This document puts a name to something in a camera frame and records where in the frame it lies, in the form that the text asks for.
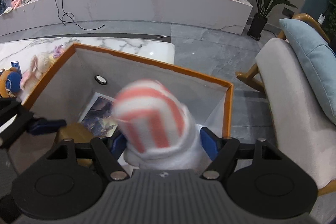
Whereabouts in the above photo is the white armchair wooden frame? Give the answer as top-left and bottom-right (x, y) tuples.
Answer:
(236, 14), (335, 195)

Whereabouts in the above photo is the pink eared crochet bunny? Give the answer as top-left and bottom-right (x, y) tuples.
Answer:
(20, 44), (65, 93)

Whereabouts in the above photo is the black cable on floor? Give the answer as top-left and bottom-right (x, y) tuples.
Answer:
(53, 0), (106, 31)

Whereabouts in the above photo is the white tv console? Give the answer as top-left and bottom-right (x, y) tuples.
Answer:
(1, 0), (252, 35)

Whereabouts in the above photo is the light blue cushion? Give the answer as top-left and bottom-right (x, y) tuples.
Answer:
(279, 19), (335, 123)

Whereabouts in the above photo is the potted green plant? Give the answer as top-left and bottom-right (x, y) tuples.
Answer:
(243, 0), (308, 42)

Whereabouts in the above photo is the blue framed badge card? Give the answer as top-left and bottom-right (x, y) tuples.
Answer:
(11, 61), (22, 75)

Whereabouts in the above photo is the dark picture box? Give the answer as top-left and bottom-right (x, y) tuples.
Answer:
(78, 93), (117, 137)

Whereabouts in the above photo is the brown plush dog blue outfit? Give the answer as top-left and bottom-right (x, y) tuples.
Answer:
(0, 67), (22, 98)

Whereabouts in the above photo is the white pink striped plush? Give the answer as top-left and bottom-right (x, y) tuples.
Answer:
(112, 80), (211, 174)

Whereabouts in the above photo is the orange storage box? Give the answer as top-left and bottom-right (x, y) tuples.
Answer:
(20, 43), (235, 169)

